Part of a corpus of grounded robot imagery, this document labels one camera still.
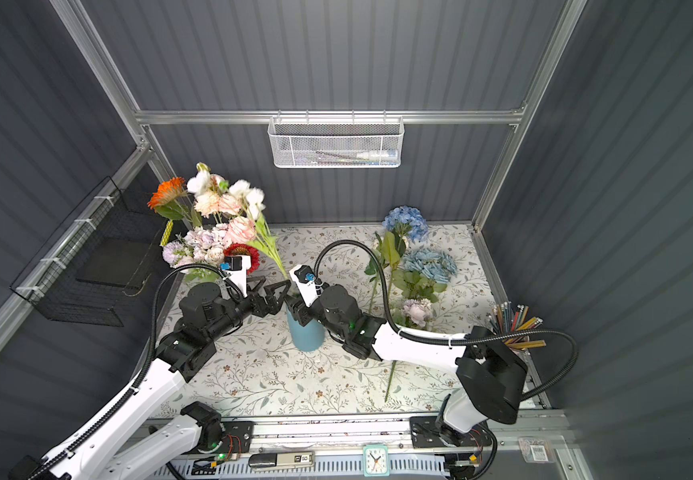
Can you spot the red gerbera flower stem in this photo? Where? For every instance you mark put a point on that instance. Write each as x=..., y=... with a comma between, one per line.
x=238, y=249

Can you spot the white rose flower stem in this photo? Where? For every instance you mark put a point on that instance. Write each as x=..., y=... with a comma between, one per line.
x=265, y=241

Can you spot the orange gerbera flower stem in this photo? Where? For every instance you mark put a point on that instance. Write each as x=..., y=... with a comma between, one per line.
x=173, y=202

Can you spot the dark blue hydrangea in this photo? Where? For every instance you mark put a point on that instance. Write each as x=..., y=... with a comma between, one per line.
x=404, y=229

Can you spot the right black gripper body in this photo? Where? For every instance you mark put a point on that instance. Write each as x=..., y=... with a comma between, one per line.
x=301, y=309

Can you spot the small teal alarm clock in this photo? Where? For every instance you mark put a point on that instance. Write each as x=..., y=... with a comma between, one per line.
x=375, y=461

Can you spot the silver black device on rail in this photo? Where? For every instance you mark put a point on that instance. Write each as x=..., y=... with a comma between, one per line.
x=281, y=460

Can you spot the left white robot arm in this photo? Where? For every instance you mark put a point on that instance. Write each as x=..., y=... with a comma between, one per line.
x=98, y=449

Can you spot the black wire mesh basket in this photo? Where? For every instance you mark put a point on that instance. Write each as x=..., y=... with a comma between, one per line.
x=102, y=266

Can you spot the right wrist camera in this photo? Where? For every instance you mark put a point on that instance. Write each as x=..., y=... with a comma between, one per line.
x=308, y=284

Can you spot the pink rose flower stem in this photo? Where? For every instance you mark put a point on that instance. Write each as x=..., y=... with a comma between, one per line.
x=241, y=226

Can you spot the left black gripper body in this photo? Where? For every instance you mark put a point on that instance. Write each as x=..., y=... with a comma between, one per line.
x=253, y=300

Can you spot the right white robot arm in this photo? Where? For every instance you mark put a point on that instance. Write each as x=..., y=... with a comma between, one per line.
x=490, y=375

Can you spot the teal cylindrical vase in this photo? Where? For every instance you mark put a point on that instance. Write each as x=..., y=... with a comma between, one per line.
x=309, y=338

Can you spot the floral patterned table mat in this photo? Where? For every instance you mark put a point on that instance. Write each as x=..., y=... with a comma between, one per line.
x=259, y=372

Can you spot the white wire mesh basket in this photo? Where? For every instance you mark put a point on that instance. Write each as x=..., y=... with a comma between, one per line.
x=336, y=145

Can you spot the light blue hydrangea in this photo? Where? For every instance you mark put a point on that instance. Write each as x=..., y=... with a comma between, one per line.
x=424, y=274

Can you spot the cream rose flower spray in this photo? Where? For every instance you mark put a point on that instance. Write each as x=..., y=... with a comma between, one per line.
x=207, y=188

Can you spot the pink pencil cup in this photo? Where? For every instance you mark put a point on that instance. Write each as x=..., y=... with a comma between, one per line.
x=508, y=318

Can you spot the lilac pink flower bunch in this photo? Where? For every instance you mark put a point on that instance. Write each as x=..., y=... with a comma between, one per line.
x=203, y=245

